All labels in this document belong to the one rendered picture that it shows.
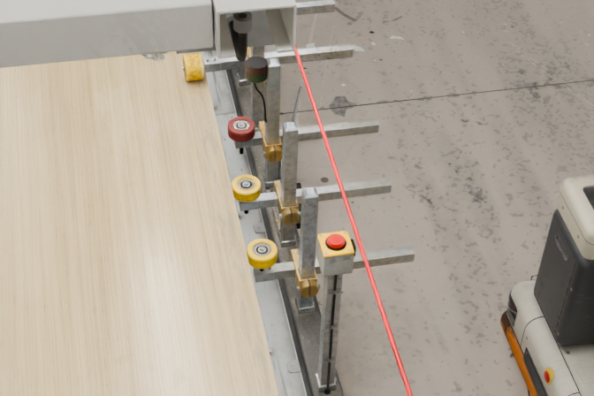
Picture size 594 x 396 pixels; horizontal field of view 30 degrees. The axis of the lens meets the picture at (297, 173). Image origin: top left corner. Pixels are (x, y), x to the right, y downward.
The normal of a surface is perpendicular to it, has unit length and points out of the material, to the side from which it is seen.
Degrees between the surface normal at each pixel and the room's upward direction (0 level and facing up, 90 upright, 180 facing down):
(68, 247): 0
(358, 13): 0
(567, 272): 90
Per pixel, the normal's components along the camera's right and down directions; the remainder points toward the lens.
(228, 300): 0.03, -0.73
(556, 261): -0.98, 0.11
